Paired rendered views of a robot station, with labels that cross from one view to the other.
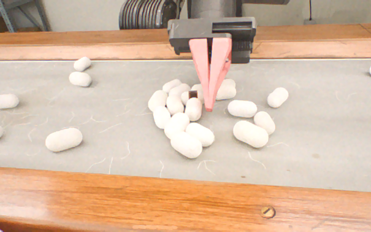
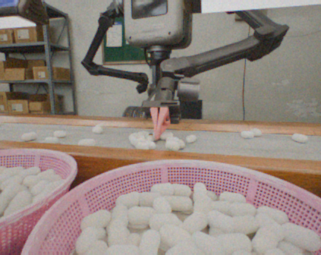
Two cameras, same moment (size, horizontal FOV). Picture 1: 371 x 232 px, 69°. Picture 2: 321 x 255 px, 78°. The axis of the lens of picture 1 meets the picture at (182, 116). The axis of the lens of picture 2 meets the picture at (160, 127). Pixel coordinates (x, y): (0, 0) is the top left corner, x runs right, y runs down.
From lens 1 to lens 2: 0.23 m
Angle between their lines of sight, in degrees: 23
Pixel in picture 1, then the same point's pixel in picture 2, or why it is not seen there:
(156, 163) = not seen: hidden behind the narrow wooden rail
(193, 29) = (152, 104)
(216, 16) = (163, 100)
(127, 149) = not seen: hidden behind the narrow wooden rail
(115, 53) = (117, 124)
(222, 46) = (163, 110)
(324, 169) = not seen: hidden behind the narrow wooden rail
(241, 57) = (174, 120)
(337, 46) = (229, 127)
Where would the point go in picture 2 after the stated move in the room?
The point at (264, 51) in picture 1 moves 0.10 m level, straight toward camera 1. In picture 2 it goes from (193, 127) to (187, 133)
